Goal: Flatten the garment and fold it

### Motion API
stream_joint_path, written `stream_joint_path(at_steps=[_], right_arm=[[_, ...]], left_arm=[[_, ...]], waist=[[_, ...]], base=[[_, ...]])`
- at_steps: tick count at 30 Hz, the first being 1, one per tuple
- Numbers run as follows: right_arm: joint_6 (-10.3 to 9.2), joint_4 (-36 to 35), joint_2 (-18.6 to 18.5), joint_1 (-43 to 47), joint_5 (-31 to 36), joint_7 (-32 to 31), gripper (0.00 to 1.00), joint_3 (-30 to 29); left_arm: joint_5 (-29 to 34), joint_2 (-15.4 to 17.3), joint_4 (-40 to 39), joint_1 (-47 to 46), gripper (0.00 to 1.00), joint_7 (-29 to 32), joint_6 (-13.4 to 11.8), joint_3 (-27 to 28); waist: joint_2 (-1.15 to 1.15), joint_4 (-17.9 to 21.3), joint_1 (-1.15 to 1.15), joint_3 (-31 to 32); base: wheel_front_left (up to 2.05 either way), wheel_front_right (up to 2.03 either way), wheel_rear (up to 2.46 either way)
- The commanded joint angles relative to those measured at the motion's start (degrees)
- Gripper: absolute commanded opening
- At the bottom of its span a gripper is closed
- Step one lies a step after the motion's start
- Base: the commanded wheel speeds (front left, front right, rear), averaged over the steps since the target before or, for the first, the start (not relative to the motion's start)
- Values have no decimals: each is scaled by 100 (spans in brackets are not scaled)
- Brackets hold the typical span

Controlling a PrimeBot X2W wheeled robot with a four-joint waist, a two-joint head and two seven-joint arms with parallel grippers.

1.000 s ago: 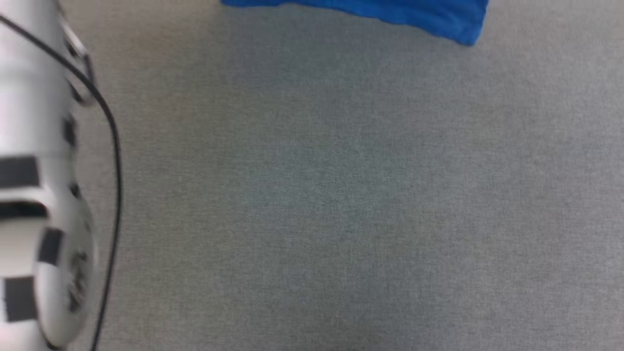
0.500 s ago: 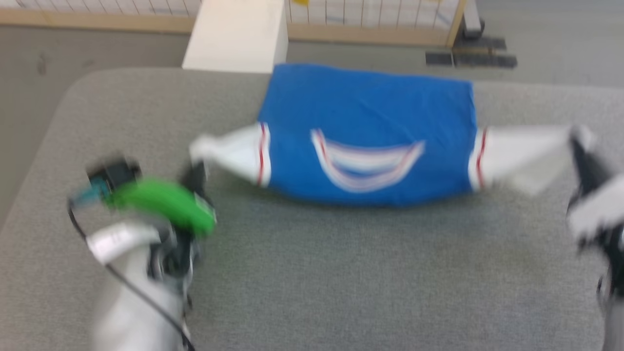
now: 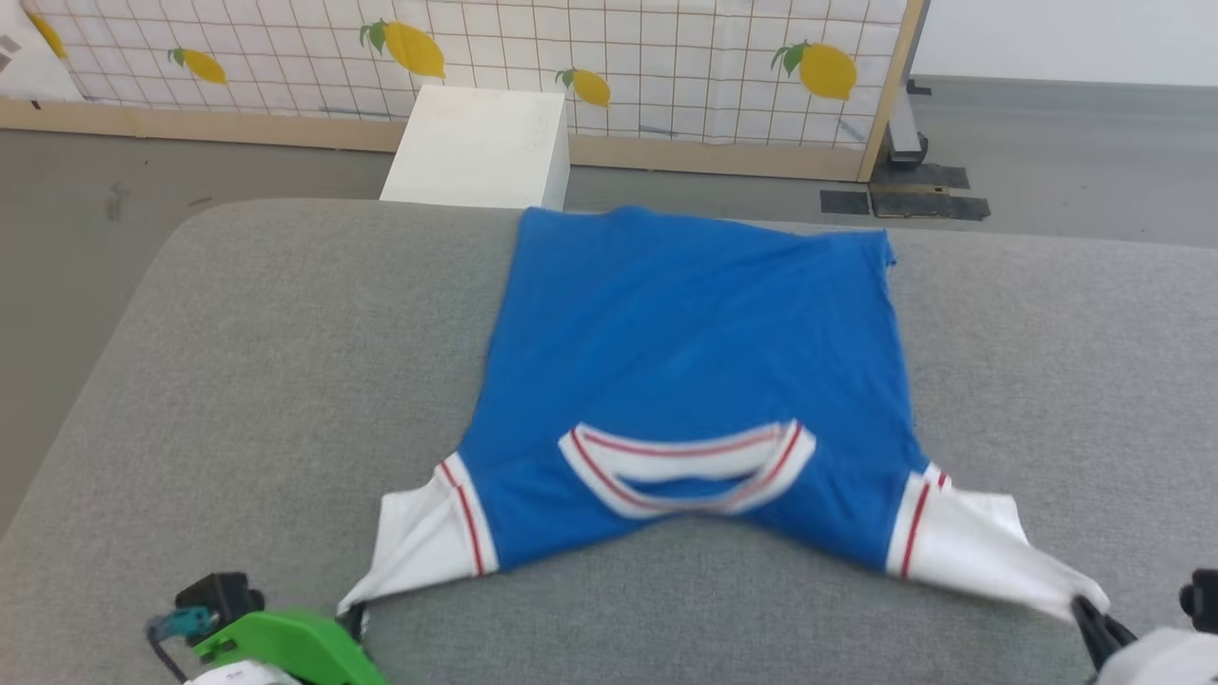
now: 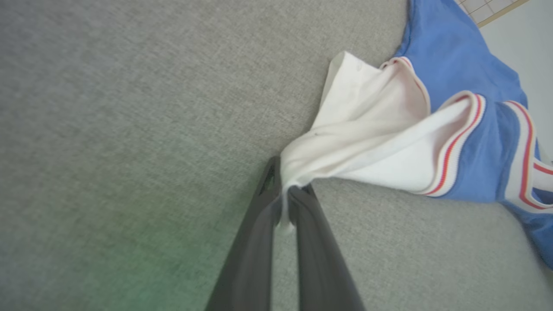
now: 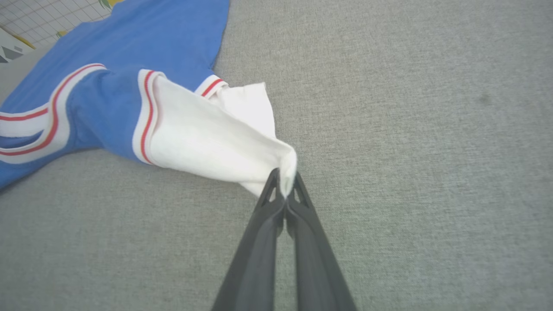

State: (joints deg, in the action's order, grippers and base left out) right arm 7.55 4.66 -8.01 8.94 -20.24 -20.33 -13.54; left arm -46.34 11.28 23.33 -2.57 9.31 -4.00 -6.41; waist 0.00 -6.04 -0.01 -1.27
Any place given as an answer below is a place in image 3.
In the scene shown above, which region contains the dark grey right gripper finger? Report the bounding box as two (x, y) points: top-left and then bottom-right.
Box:
(1071, 596), (1116, 672)
(1092, 609), (1140, 653)

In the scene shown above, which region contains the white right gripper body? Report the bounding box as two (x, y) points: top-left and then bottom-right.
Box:
(1094, 626), (1218, 685)

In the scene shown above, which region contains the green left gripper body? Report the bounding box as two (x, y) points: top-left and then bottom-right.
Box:
(190, 609), (386, 685)

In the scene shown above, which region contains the blue shirt with white sleeves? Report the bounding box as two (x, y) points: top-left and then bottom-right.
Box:
(336, 205), (1112, 624)

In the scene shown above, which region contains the large black floor tape patch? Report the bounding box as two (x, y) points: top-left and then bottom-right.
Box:
(870, 162), (992, 223)

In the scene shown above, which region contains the white box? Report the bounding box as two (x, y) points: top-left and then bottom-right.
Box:
(379, 84), (572, 212)

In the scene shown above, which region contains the grey metal partition stand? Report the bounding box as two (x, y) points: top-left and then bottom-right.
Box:
(885, 81), (933, 172)

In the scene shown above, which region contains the lemon print grid partition panel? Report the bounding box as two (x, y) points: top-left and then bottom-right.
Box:
(0, 0), (926, 184)

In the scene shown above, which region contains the teal cable connector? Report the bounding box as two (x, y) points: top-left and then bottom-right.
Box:
(146, 609), (218, 644)

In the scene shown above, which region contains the thin black cable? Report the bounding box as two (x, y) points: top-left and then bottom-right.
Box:
(145, 630), (191, 682)

